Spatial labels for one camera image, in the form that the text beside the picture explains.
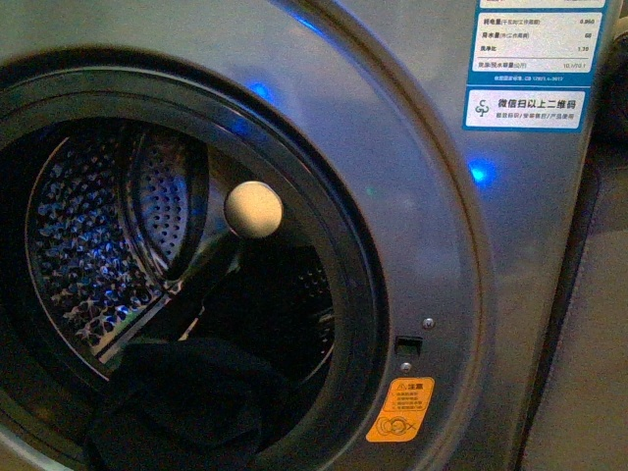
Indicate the grey front-load washing machine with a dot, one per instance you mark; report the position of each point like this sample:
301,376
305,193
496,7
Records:
469,228

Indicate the black rubber door gasket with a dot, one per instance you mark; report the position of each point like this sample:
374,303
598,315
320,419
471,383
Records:
249,98

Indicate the orange warning sticker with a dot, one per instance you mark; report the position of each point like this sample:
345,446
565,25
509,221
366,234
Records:
403,412

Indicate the dark navy garment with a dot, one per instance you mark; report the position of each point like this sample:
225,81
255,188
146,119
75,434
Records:
201,404

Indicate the steel perforated washer drum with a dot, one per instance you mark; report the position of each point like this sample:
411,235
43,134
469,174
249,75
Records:
138,233

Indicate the blue white energy label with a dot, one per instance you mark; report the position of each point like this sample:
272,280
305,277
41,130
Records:
532,65

